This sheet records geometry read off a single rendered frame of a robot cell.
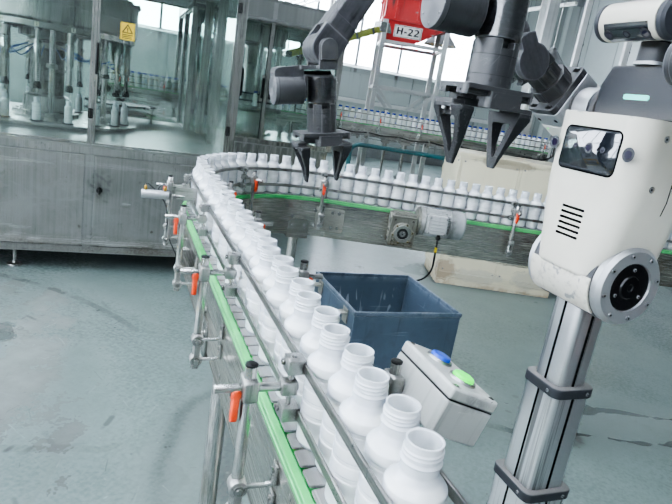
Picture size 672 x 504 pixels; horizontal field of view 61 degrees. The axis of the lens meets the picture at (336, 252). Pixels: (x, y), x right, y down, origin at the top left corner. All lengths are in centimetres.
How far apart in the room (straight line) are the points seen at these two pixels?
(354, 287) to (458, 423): 101
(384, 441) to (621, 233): 71
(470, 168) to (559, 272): 386
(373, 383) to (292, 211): 202
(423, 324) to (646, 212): 62
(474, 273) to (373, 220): 272
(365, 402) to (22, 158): 377
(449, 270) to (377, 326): 378
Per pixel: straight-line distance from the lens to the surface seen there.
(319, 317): 77
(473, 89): 73
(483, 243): 277
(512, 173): 516
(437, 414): 76
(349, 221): 264
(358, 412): 63
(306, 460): 77
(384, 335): 147
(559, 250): 123
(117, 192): 423
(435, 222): 252
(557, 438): 138
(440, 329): 155
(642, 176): 115
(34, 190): 426
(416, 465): 54
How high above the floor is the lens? 144
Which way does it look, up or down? 15 degrees down
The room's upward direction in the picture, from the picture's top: 9 degrees clockwise
